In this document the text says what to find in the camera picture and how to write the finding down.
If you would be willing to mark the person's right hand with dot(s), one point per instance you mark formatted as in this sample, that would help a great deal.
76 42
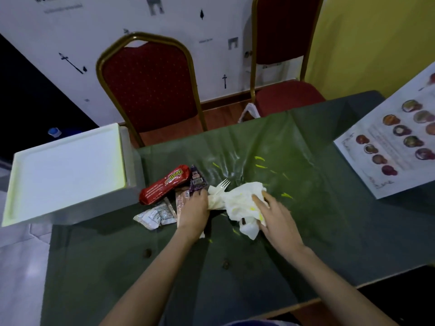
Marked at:
280 227

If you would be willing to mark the person's left hand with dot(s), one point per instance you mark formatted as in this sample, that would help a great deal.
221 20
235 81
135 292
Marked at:
193 213

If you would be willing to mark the pink snack packet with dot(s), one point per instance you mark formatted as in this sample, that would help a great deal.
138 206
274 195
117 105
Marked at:
180 203

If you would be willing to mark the purple snack packet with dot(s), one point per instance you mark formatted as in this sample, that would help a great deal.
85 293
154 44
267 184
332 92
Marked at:
197 179

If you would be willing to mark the pale grey snack packet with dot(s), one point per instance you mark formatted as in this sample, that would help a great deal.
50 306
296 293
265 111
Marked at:
156 215

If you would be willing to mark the white plastic fork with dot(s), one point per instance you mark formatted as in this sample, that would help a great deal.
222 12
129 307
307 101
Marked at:
221 185

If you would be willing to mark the red snack packet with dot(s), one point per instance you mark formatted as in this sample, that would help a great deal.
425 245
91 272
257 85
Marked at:
163 185

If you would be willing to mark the white napkins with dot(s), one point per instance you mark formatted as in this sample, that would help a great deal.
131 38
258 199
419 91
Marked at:
241 200

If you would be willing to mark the clear plastic storage box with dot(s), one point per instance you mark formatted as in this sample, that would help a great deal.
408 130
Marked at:
132 179

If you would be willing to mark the white storage box lid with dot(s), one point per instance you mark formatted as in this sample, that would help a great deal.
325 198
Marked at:
64 173

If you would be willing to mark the person's left forearm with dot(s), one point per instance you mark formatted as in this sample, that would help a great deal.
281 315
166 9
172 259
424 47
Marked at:
153 285

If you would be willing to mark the person's right forearm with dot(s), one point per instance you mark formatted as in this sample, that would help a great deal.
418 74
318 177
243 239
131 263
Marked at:
340 291

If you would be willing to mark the person's blue white shirt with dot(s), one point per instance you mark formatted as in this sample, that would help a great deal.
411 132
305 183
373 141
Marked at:
261 323

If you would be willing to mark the white plastic bag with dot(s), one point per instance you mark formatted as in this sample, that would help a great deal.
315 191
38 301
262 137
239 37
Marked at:
249 112

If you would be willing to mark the white printed picture sheet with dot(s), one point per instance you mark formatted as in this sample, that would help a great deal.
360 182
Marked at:
391 149

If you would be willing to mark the red gold-framed chair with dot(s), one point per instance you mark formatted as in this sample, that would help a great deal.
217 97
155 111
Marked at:
285 30
153 84

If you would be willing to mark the blue water jug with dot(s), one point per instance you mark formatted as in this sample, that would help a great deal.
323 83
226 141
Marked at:
54 132

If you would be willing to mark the black cabinet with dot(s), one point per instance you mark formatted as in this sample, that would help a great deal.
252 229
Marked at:
34 108

